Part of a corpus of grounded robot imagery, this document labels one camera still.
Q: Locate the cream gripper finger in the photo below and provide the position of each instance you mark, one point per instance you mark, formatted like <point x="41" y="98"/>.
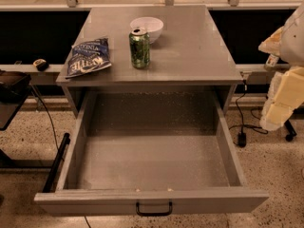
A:
<point x="272" y="44"/>
<point x="286" y="93"/>

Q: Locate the green soda can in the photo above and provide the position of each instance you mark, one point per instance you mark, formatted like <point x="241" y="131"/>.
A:
<point x="139" y="48"/>

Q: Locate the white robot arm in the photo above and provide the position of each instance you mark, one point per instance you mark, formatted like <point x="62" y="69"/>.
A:
<point x="292" y="39"/>

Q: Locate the grey drawer cabinet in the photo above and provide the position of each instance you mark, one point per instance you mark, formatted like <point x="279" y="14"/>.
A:
<point x="189" y="52"/>

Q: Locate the open grey top drawer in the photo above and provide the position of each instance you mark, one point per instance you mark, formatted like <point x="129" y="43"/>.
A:
<point x="152" y="149"/>

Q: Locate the black cart leg with caster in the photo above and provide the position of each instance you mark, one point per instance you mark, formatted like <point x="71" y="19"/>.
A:
<point x="291" y="131"/>

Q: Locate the white bowl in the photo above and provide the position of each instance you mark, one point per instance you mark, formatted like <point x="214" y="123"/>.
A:
<point x="152" y="25"/>

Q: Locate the blue chip bag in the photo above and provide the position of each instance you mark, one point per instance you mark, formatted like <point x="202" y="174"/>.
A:
<point x="87" y="57"/>

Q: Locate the black tape measure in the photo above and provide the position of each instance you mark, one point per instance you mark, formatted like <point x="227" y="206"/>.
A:
<point x="41" y="64"/>

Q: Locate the black bar on floor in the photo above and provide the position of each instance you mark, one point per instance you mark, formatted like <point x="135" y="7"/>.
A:
<point x="55" y="165"/>

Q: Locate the black chair at left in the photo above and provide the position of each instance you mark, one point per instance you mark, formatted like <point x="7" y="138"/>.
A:
<point x="14" y="89"/>

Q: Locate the black drawer handle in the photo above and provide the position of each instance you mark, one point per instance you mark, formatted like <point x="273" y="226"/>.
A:
<point x="154" y="210"/>

